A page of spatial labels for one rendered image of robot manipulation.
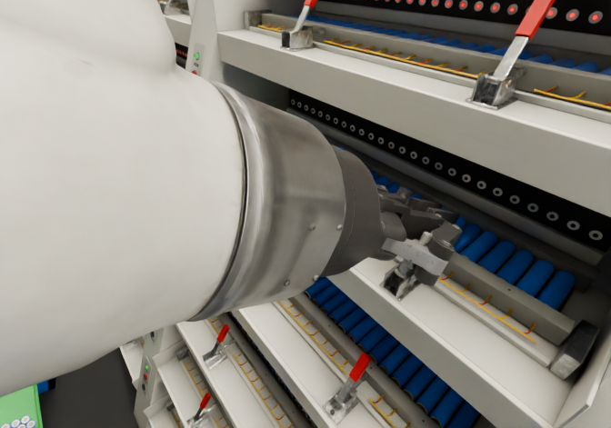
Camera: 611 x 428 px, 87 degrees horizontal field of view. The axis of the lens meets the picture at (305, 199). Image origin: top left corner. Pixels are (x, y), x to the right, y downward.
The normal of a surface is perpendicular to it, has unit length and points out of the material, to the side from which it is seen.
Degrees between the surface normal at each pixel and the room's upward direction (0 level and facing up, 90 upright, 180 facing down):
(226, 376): 21
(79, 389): 0
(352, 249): 93
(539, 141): 111
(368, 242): 87
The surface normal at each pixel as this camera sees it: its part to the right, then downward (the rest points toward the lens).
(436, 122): -0.77, 0.37
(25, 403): 0.48, -0.69
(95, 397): 0.29, -0.89
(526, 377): 0.02, -0.81
